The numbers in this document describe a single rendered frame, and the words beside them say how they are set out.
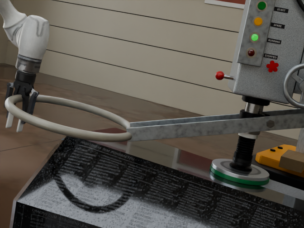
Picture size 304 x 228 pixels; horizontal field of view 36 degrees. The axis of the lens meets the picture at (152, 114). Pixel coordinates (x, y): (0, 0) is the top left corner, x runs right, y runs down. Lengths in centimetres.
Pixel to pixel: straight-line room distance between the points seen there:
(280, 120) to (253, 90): 16
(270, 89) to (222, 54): 652
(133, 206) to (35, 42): 70
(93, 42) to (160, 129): 769
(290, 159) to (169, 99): 645
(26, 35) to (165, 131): 62
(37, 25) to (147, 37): 697
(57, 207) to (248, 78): 80
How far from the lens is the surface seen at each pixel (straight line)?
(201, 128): 168
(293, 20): 164
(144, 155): 177
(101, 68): 920
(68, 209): 170
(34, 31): 181
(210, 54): 821
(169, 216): 159
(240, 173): 170
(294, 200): 166
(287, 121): 171
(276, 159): 230
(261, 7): 160
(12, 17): 195
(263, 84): 163
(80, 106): 199
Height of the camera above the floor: 126
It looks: 10 degrees down
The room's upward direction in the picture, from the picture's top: 11 degrees clockwise
